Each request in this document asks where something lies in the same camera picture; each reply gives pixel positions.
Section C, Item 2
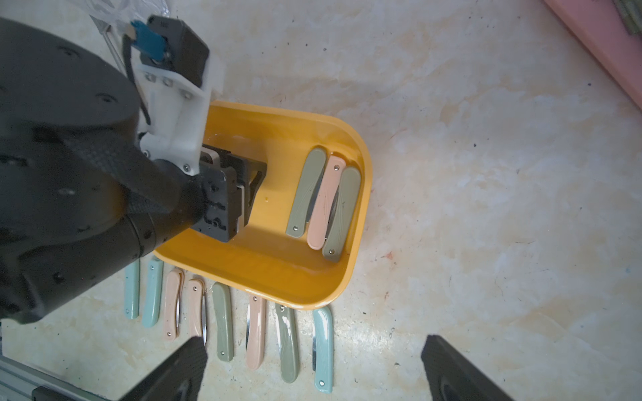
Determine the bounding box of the mint folding knife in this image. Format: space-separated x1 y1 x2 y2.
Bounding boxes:
124 260 140 320

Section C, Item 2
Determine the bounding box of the sage folding knife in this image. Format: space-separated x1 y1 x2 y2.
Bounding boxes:
286 147 327 238

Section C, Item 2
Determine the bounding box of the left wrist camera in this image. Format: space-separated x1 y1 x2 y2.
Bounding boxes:
125 15 213 176

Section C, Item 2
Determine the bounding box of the teal folding knife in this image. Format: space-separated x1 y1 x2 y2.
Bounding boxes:
313 306 334 394

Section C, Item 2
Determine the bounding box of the yellow plastic storage box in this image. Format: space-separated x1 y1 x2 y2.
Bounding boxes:
154 101 373 310

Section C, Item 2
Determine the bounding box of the light blue folding knife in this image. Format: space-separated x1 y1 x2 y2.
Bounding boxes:
141 257 164 327

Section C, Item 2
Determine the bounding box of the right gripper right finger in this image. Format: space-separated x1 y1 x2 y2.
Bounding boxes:
421 334 513 401

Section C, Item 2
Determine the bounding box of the aluminium front rail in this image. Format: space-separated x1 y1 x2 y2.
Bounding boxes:
1 356 105 401

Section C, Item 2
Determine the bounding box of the grey green folding knife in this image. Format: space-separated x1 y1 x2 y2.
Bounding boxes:
275 303 300 384

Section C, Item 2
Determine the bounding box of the pink cutting board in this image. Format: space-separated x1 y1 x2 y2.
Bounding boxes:
545 0 641 106

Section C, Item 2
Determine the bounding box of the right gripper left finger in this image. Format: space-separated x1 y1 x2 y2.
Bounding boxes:
120 337 207 401

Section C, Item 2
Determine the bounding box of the olive green folding knife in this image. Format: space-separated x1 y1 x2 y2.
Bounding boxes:
212 282 234 362

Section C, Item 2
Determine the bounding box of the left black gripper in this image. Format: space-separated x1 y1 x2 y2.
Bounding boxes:
192 145 267 243

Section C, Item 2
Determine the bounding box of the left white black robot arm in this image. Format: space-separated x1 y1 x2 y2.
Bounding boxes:
1 15 268 324

